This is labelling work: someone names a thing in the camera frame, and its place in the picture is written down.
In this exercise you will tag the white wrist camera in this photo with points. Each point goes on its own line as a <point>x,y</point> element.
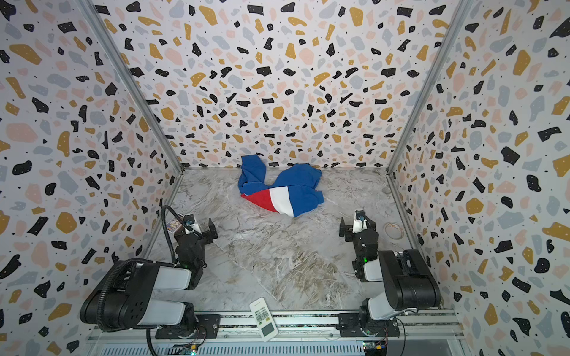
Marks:
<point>191,226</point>
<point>360,222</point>

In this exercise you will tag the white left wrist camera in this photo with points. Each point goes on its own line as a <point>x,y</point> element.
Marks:
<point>191,226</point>

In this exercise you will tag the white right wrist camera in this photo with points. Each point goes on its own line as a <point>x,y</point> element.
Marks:
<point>360,222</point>

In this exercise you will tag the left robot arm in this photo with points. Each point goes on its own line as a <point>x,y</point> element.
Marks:
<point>126,297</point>

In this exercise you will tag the blue red white jacket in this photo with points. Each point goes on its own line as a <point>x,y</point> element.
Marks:
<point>294,192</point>

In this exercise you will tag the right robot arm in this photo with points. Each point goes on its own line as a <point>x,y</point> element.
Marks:
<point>408,285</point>

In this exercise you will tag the small playing card box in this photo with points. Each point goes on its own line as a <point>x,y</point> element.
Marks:
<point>173,227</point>

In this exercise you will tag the clear tape roll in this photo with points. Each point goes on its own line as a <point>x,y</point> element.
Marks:
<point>394,231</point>

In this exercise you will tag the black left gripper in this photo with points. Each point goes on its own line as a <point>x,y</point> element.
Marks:
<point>203,233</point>

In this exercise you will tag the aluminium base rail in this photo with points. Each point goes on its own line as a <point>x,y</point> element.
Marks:
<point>431,332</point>

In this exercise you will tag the white remote control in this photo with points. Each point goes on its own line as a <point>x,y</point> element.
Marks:
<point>263,319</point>

